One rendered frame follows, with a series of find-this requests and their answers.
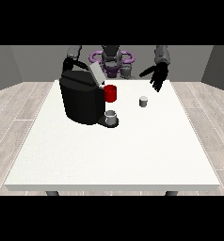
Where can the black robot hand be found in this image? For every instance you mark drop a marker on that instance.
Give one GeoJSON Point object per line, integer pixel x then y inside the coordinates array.
{"type": "Point", "coordinates": [70, 64]}
{"type": "Point", "coordinates": [158, 76]}

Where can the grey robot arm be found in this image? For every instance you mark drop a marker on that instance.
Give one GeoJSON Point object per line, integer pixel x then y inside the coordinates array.
{"type": "Point", "coordinates": [162, 54]}
{"type": "Point", "coordinates": [74, 51]}

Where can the pale grey machine lid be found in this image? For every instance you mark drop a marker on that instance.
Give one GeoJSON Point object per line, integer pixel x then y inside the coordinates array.
{"type": "Point", "coordinates": [96, 72]}

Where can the black coffee machine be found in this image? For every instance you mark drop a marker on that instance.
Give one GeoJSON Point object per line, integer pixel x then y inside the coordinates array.
{"type": "Point", "coordinates": [81, 99]}

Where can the red pod holder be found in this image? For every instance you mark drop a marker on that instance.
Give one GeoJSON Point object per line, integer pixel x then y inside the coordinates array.
{"type": "Point", "coordinates": [110, 93]}

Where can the grey robot trunk purple rings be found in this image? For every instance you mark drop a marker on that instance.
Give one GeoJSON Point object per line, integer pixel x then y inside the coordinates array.
{"type": "Point", "coordinates": [111, 61]}

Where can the small grey cup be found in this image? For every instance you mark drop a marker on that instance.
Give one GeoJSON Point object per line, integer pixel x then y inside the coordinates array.
{"type": "Point", "coordinates": [111, 117]}

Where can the dark table leg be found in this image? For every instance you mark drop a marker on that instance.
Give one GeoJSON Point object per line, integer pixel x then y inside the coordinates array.
{"type": "Point", "coordinates": [171, 193]}
{"type": "Point", "coordinates": [52, 193]}

